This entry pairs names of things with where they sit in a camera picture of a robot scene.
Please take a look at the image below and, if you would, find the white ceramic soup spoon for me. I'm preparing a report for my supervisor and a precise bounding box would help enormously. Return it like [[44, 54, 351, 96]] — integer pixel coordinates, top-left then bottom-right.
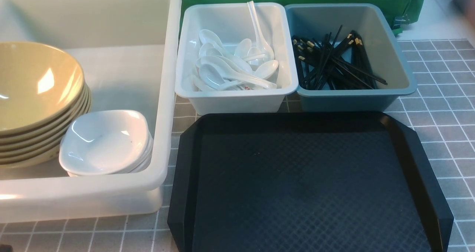
[[195, 56, 279, 89]]

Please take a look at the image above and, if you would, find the white square dish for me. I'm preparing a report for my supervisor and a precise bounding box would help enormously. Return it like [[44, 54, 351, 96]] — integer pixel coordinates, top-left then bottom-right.
[[58, 110, 150, 177]]

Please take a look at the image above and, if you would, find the yellow noodle bowl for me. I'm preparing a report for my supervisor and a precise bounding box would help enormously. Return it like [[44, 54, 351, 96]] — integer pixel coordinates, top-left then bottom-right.
[[0, 41, 85, 135]]

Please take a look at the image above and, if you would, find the bottom stacked yellow bowl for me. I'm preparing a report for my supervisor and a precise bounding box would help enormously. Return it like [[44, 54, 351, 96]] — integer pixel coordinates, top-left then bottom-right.
[[0, 107, 92, 169]]

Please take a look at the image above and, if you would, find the stacked yellow bowl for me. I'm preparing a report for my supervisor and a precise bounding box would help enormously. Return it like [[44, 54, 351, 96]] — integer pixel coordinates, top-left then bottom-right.
[[0, 107, 92, 169], [0, 84, 91, 151], [0, 92, 91, 155], [0, 83, 89, 144], [0, 98, 92, 161]]

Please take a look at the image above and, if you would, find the top stacked yellow bowl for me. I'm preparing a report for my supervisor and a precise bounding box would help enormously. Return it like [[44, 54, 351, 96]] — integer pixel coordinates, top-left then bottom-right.
[[0, 83, 89, 144]]

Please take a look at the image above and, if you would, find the white spoon in bin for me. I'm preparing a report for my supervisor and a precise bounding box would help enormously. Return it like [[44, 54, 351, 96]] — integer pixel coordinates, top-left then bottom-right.
[[198, 64, 235, 91]]

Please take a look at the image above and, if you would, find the upright white spoon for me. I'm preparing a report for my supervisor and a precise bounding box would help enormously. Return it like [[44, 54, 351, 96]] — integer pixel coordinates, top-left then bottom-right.
[[247, 1, 275, 60]]

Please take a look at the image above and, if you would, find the black plastic serving tray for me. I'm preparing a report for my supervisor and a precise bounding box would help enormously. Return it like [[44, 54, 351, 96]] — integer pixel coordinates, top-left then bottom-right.
[[167, 112, 454, 252]]

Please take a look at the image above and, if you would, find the white plastic spoon bin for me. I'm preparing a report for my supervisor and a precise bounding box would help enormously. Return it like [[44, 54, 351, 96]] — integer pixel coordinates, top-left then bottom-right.
[[175, 2, 298, 115]]

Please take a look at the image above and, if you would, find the lower stacked white dish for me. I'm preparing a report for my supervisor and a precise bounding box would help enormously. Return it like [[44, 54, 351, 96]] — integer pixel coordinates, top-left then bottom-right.
[[67, 152, 153, 177]]

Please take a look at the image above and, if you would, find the stacked white dish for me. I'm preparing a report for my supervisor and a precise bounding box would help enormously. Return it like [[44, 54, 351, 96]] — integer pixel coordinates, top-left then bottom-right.
[[123, 132, 153, 172], [67, 152, 153, 177]]

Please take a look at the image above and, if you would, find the top stacked white dish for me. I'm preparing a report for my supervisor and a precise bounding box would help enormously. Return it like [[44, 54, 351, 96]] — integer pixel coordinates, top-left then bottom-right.
[[123, 132, 153, 172]]

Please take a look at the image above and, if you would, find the blue-grey plastic chopstick bin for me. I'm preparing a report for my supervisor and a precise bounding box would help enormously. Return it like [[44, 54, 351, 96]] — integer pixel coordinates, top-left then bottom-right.
[[285, 3, 417, 112]]

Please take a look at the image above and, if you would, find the large white plastic tub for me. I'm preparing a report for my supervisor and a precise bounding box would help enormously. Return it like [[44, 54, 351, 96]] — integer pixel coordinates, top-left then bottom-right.
[[1, 0, 181, 223]]

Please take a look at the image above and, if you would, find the metal clamp on backdrop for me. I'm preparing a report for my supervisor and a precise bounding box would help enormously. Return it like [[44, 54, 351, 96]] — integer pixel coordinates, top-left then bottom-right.
[[392, 15, 411, 30]]

